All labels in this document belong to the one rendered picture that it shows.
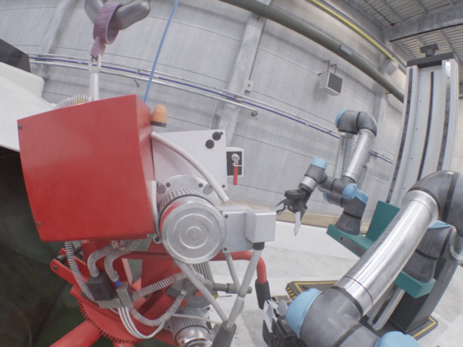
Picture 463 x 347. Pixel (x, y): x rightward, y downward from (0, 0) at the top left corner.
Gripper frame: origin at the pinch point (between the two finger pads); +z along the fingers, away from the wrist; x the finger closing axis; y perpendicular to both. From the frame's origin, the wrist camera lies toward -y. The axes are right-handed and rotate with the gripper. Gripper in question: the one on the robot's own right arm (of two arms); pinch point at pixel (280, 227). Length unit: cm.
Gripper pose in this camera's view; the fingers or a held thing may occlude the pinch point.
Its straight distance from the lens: 96.1
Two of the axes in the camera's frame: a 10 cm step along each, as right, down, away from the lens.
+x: -6.4, -3.2, 7.0
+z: -5.6, 8.2, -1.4
